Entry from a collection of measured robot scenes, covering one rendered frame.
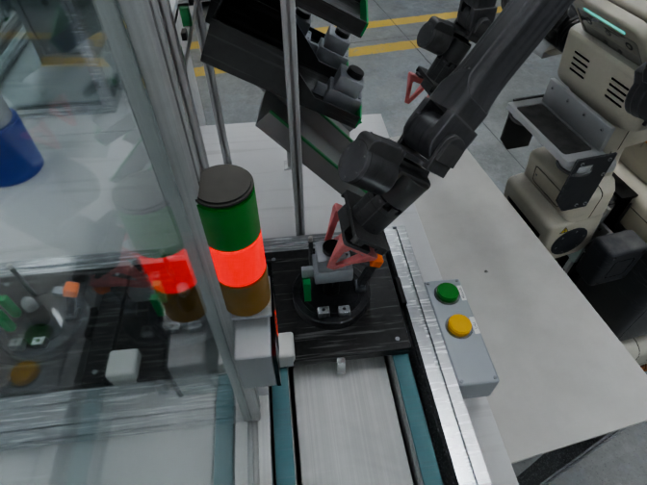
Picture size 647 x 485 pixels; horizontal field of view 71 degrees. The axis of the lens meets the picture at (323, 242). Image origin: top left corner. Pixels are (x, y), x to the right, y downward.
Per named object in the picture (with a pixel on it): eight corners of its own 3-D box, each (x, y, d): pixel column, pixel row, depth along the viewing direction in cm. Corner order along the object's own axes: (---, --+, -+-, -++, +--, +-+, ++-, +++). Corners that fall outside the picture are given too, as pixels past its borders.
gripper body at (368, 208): (348, 244, 64) (382, 212, 60) (338, 196, 70) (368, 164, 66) (381, 258, 67) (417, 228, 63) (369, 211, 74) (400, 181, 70)
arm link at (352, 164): (471, 143, 58) (432, 120, 64) (411, 108, 51) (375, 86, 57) (419, 220, 62) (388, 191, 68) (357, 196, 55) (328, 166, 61)
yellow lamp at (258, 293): (270, 275, 49) (265, 245, 45) (271, 314, 45) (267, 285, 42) (222, 279, 48) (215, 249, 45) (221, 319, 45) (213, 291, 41)
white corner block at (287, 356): (294, 343, 78) (293, 330, 75) (296, 367, 75) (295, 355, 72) (267, 345, 78) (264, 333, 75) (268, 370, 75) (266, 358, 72)
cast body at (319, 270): (349, 261, 78) (349, 233, 73) (352, 281, 75) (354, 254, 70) (300, 266, 78) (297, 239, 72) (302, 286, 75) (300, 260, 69)
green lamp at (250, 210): (260, 209, 41) (253, 166, 38) (261, 249, 38) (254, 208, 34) (204, 213, 41) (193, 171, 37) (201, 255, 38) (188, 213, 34)
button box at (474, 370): (452, 295, 91) (459, 276, 86) (490, 395, 77) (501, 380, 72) (418, 298, 90) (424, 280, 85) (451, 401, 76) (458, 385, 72)
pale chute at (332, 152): (359, 169, 104) (374, 159, 101) (359, 209, 95) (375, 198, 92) (265, 88, 89) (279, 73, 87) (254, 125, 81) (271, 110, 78)
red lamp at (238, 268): (265, 244, 45) (260, 209, 41) (267, 285, 42) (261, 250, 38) (215, 249, 45) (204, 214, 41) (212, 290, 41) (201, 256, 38)
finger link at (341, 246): (314, 272, 69) (352, 236, 63) (309, 238, 73) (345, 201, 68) (349, 285, 72) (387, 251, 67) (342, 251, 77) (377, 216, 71)
